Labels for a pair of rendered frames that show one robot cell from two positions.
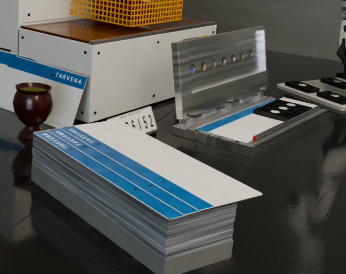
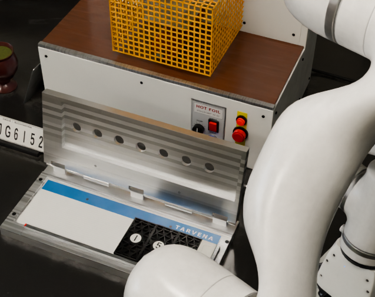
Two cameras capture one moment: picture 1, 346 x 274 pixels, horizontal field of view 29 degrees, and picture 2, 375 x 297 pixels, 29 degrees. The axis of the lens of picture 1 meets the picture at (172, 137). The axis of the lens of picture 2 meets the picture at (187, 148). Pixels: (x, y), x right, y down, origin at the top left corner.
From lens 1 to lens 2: 210 cm
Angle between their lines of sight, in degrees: 70
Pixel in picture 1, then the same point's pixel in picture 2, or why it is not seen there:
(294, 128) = (96, 263)
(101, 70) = (54, 72)
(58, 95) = not seen: hidden behind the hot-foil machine
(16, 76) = not seen: hidden behind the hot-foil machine
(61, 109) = (37, 81)
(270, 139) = (37, 241)
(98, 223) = not seen: outside the picture
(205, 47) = (103, 118)
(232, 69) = (159, 164)
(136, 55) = (106, 81)
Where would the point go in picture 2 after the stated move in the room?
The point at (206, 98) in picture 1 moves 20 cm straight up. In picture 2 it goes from (87, 164) to (78, 91)
